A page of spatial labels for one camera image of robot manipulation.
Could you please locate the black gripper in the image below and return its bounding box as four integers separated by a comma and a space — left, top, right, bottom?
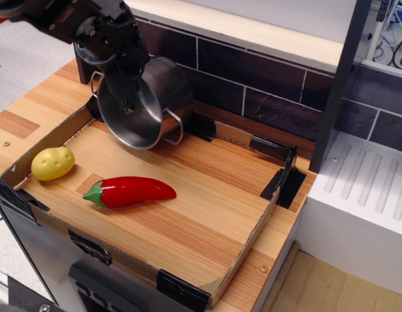
75, 1, 150, 114

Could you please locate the metal pot with wire handles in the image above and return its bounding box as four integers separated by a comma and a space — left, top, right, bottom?
93, 57, 194, 150

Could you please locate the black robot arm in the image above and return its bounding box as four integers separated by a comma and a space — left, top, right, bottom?
0, 1, 150, 112

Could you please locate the red toy chili pepper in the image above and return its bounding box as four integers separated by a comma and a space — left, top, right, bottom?
82, 176, 177, 207

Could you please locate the yellow toy potato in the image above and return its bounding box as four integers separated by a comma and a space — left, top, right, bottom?
31, 146, 75, 181

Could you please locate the white ribbed drainboard sink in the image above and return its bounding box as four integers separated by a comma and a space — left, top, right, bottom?
296, 133, 402, 281

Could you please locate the dark grey vertical post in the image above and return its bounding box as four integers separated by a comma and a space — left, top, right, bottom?
309, 0, 372, 173

